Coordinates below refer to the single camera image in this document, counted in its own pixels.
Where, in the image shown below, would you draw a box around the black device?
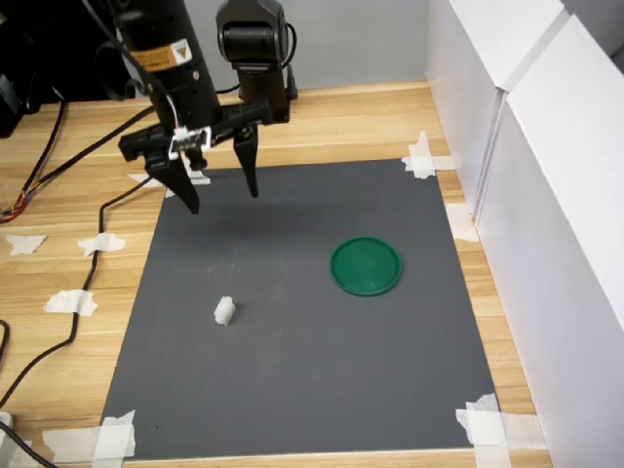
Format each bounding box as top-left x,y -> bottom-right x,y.
0,72 -> 26,139

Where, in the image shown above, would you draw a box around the small white camera box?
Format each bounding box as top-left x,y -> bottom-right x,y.
167,125 -> 215,173

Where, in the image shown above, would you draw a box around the small white plastic terminal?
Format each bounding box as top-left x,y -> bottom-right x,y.
213,294 -> 237,329

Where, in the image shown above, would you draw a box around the black cable with coloured wires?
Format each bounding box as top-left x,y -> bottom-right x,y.
0,85 -> 243,225

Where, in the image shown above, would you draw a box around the round green lid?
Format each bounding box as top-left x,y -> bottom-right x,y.
330,236 -> 404,297

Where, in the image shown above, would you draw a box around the thick black camera cable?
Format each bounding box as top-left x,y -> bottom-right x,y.
0,180 -> 170,409

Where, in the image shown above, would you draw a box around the white tape piece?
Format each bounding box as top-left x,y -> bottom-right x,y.
454,392 -> 548,468
43,288 -> 99,318
41,409 -> 138,464
4,233 -> 49,257
445,204 -> 482,244
401,130 -> 457,180
77,232 -> 127,258

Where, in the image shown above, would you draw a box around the white partition panel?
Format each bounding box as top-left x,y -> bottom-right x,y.
423,0 -> 571,230
473,13 -> 624,468

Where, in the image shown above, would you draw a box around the thin black cable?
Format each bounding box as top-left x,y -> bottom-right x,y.
19,99 -> 69,196

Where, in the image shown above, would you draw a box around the dark grey mat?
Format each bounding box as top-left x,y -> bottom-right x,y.
98,158 -> 501,460

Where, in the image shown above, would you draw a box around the thin camera wire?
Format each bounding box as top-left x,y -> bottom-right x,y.
80,0 -> 186,136

